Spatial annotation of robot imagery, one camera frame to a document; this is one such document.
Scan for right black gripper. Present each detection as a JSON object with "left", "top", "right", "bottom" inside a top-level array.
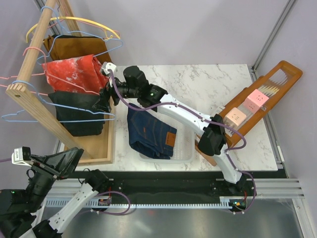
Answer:
[{"left": 93, "top": 73, "right": 139, "bottom": 114}]

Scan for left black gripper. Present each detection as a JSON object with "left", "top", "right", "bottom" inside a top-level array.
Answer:
[{"left": 24, "top": 146, "right": 85, "bottom": 212}]

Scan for black jeans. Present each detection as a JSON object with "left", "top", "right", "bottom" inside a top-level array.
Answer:
[{"left": 48, "top": 91, "right": 105, "bottom": 136}]

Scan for dark blue jeans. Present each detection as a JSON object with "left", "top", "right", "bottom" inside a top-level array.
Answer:
[{"left": 127, "top": 109, "right": 177, "bottom": 160}]

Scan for light blue wire hanger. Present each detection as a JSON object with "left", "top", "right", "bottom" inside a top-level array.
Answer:
[{"left": 1, "top": 80, "right": 116, "bottom": 123}]

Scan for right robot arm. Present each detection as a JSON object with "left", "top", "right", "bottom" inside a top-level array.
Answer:
[{"left": 94, "top": 62, "right": 247, "bottom": 195}]

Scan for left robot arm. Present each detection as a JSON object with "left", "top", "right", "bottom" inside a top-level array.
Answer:
[{"left": 0, "top": 147, "right": 109, "bottom": 238}]

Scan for red white patterned trousers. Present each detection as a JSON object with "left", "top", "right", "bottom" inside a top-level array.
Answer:
[{"left": 41, "top": 54, "right": 111, "bottom": 95}]

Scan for yellow plastic hanger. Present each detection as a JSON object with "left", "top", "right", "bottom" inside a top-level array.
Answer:
[{"left": 26, "top": 16, "right": 121, "bottom": 43}]

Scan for brown trousers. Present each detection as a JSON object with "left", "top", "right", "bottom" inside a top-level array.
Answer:
[{"left": 42, "top": 35, "right": 115, "bottom": 77}]

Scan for wooden clothes rack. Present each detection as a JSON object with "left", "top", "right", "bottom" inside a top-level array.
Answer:
[{"left": 5, "top": 0, "right": 115, "bottom": 166}]

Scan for white plastic basket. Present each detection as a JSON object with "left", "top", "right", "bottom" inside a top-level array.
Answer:
[{"left": 139, "top": 110, "right": 196, "bottom": 164}]

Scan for peach cube power socket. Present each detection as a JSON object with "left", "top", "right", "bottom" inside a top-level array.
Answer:
[{"left": 223, "top": 107, "right": 247, "bottom": 130}]

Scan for brown wooden tray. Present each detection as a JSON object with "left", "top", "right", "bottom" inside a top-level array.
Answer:
[{"left": 195, "top": 60, "right": 303, "bottom": 167}]

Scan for pink cube power socket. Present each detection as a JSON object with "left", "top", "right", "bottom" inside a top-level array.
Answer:
[{"left": 242, "top": 89, "right": 269, "bottom": 114}]

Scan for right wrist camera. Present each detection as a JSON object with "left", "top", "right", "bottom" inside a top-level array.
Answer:
[{"left": 100, "top": 62, "right": 117, "bottom": 76}]

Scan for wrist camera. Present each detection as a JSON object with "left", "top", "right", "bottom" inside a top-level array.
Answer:
[
  {"left": 100, "top": 62, "right": 117, "bottom": 76},
  {"left": 11, "top": 147, "right": 31, "bottom": 166}
]

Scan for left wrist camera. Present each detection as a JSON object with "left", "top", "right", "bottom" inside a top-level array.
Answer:
[{"left": 11, "top": 147, "right": 31, "bottom": 166}]

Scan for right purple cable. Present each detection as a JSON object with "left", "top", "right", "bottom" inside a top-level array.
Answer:
[{"left": 108, "top": 70, "right": 257, "bottom": 214}]

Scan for white cable duct rail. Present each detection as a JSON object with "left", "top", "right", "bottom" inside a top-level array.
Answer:
[{"left": 44, "top": 196, "right": 247, "bottom": 209}]

